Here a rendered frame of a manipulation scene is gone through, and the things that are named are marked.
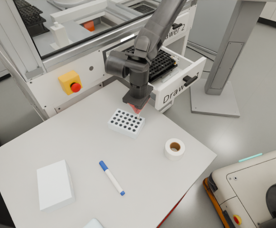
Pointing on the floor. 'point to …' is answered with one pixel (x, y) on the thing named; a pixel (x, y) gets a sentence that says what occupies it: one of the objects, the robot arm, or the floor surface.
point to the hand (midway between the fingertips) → (137, 110)
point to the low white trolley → (158, 174)
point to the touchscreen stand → (226, 64)
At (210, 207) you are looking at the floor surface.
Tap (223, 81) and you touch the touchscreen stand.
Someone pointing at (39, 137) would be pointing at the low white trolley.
